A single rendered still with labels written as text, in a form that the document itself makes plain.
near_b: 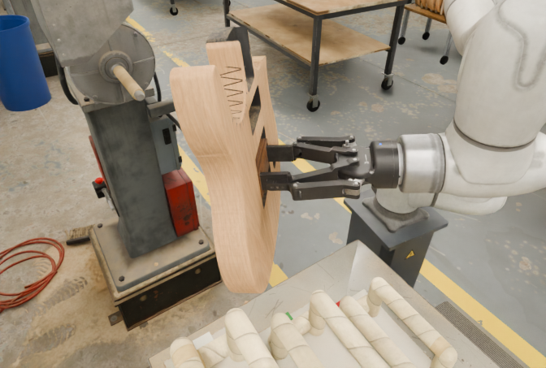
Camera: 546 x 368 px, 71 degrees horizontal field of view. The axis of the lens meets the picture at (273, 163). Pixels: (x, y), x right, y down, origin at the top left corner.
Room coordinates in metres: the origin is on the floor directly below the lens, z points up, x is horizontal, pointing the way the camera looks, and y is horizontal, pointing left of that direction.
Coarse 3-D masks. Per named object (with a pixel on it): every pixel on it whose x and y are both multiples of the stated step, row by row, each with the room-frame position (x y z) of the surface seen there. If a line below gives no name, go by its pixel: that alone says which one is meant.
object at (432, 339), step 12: (384, 288) 0.45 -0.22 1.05; (384, 300) 0.44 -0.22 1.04; (396, 300) 0.43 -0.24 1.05; (396, 312) 0.41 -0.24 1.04; (408, 312) 0.40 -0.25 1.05; (408, 324) 0.39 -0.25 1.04; (420, 324) 0.38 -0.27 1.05; (420, 336) 0.36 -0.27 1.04; (432, 336) 0.36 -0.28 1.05; (432, 348) 0.34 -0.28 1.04; (444, 348) 0.34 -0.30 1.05; (444, 360) 0.32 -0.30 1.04; (456, 360) 0.32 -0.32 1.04
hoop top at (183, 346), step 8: (176, 344) 0.26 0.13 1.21; (184, 344) 0.26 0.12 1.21; (192, 344) 0.26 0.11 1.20; (176, 352) 0.25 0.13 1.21; (184, 352) 0.25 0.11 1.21; (192, 352) 0.25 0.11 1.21; (176, 360) 0.24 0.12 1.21; (184, 360) 0.24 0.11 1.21; (192, 360) 0.24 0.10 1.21; (200, 360) 0.24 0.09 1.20
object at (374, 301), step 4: (372, 288) 0.47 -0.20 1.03; (368, 292) 0.48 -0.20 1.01; (372, 292) 0.46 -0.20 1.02; (368, 296) 0.47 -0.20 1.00; (372, 296) 0.46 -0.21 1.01; (376, 296) 0.46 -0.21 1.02; (368, 300) 0.47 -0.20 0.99; (372, 300) 0.46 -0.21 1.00; (376, 300) 0.46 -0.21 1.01; (380, 300) 0.46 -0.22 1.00; (368, 304) 0.47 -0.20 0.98; (372, 304) 0.46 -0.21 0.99; (376, 304) 0.46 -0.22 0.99; (380, 304) 0.46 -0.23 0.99; (372, 308) 0.46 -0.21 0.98; (376, 308) 0.46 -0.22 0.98; (368, 312) 0.46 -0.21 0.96; (372, 312) 0.46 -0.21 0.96; (376, 312) 0.46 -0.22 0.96; (372, 316) 0.46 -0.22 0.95; (376, 316) 0.46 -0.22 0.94
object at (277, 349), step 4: (272, 328) 0.34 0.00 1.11; (272, 332) 0.34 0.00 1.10; (272, 336) 0.34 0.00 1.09; (276, 336) 0.33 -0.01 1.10; (272, 340) 0.34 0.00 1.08; (276, 340) 0.33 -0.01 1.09; (272, 344) 0.34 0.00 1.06; (276, 344) 0.33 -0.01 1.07; (280, 344) 0.33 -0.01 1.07; (272, 348) 0.34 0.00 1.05; (276, 348) 0.33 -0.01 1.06; (280, 348) 0.33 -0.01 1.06; (284, 348) 0.33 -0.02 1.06; (272, 352) 0.34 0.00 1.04; (276, 352) 0.33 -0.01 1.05; (280, 352) 0.33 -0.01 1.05; (284, 352) 0.33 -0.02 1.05; (272, 356) 0.34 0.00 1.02; (276, 356) 0.33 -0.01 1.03; (280, 356) 0.33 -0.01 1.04; (284, 356) 0.33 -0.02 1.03
